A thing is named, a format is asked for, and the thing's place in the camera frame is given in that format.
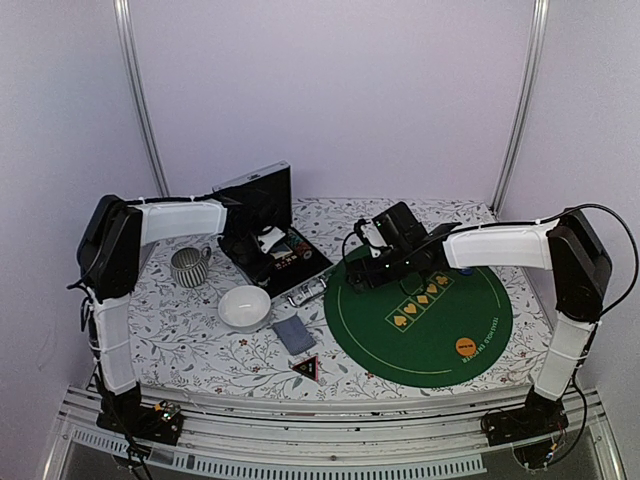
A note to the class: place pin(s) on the right aluminium frame post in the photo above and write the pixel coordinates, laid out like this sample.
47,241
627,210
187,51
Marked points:
532,62

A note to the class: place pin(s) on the right poker chip stack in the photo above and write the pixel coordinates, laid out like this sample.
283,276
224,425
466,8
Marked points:
299,246

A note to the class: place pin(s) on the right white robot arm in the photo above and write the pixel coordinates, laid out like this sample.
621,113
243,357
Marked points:
565,246

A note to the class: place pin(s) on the boxed playing card deck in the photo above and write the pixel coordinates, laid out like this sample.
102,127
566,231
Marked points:
281,251

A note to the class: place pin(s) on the striped ceramic mug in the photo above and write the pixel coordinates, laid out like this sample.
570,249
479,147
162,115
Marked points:
190,266

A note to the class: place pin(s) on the white ceramic bowl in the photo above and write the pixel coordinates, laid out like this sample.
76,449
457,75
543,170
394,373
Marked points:
244,308

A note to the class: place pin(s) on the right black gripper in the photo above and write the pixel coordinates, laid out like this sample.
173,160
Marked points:
374,279

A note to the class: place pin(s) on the orange big blind button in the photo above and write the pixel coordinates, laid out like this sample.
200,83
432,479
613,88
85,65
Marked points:
466,347

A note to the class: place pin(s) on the floral tablecloth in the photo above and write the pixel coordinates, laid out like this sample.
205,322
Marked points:
178,341

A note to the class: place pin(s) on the left aluminium frame post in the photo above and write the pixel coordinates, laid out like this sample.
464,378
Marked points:
124,26

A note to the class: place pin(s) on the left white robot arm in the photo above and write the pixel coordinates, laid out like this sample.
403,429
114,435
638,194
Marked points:
109,259

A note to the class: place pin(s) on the aluminium frame post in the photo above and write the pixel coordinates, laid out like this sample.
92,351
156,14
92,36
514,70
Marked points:
124,26
532,62

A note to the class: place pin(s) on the round green poker mat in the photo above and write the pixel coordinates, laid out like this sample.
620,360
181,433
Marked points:
406,331

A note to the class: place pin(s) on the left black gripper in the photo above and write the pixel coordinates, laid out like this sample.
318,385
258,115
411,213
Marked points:
256,272

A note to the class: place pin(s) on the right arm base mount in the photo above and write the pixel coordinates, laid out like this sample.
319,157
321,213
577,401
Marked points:
536,418

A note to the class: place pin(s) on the red black triangle card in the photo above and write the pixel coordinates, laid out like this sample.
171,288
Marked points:
307,368

